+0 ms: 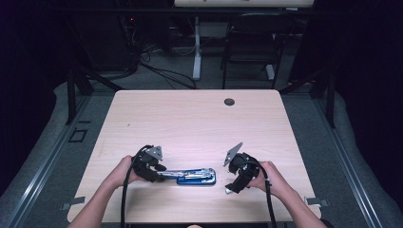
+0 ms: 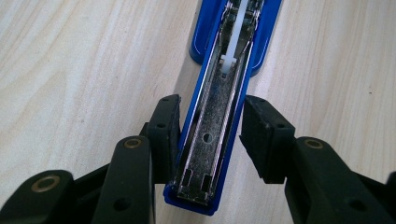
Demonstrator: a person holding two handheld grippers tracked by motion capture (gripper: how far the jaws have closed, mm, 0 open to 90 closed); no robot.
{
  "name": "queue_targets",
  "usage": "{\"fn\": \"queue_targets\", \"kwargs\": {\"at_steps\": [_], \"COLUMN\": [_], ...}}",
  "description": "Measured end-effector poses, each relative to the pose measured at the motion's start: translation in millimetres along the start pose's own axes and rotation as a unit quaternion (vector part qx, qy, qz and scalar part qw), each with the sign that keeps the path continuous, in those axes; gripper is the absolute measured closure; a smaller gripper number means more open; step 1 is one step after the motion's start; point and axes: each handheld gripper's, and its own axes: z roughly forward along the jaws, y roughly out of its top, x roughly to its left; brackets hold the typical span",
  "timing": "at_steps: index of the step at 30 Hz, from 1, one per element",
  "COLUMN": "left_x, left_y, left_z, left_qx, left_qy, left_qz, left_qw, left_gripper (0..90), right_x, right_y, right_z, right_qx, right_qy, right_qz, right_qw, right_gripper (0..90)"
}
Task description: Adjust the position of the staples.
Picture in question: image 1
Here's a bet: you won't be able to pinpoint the grey tape strip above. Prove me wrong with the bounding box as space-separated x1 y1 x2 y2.
303 196 331 209
59 196 86 212

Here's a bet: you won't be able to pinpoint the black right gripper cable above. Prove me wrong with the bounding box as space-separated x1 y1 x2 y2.
240 160 279 228

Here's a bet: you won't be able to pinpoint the black folding chair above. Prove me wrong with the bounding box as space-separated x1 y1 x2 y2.
220 12 295 90

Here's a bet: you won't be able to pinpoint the person's right hand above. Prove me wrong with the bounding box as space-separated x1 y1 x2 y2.
247 160 298 200

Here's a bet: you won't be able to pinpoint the blue stapler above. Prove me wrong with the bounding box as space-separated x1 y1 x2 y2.
157 167 218 187

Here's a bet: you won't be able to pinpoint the person's left hand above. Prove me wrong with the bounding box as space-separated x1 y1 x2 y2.
108 154 147 188

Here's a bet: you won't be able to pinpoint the white background desk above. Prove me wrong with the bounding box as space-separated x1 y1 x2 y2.
173 0 316 82

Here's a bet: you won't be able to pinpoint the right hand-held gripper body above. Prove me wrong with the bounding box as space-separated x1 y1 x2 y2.
222 142 264 188

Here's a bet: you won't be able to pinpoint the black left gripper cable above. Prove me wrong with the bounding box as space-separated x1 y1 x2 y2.
120 143 154 228

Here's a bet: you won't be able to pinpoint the dark cabinet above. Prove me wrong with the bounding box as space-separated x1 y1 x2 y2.
73 0 138 72

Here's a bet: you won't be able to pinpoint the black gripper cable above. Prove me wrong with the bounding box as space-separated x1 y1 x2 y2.
120 143 154 228
240 160 279 228

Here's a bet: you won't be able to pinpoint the black metal crossbar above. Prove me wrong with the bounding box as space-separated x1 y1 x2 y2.
56 7 334 16

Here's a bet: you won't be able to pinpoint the black metal stand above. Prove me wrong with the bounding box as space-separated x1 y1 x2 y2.
278 66 337 129
65 66 125 125

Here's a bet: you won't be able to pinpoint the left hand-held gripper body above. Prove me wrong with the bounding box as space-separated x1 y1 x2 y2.
130 144 164 183

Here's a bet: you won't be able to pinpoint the black floor cables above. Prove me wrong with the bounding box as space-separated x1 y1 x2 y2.
138 44 198 90

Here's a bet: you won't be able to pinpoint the aluminium floor rail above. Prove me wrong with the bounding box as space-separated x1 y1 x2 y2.
313 94 385 228
5 94 93 228

